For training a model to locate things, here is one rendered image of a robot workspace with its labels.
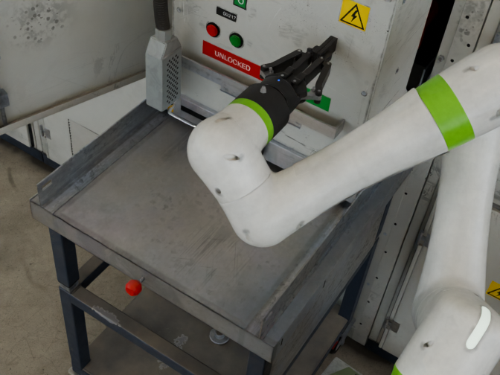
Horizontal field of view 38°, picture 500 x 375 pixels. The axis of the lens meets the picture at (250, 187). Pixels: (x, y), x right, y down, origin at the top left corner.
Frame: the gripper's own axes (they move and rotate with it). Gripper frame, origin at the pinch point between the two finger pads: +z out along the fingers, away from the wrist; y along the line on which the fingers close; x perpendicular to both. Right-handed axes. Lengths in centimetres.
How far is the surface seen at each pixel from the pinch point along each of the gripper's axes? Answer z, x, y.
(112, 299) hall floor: -4, -123, -56
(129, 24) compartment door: 10, -23, -56
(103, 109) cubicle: 28, -77, -84
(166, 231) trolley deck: -27.2, -38.3, -16.5
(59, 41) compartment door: -8, -21, -62
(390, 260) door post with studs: 30, -79, 19
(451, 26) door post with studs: 30.3, -3.5, 14.9
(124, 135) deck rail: -10, -37, -41
